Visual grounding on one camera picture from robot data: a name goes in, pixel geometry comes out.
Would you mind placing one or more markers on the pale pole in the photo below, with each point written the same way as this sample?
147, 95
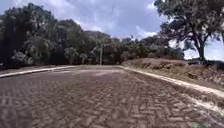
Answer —
101, 53

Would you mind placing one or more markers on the brown earth bank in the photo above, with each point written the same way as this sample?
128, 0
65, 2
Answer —
166, 66

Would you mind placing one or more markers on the pale kerb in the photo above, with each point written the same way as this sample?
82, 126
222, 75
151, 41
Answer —
173, 81
33, 70

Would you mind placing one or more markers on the brown brick road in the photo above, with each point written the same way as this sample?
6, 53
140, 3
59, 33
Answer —
83, 100

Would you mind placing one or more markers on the large dark tree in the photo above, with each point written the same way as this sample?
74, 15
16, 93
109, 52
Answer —
196, 23

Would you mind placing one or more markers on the wood of trees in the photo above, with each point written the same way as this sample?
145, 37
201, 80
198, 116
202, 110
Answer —
50, 43

